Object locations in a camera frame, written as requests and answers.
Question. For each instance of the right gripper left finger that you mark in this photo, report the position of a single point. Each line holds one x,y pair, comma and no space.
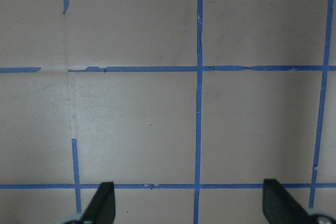
101,208

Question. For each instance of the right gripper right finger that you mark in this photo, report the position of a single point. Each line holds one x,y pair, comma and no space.
279,206

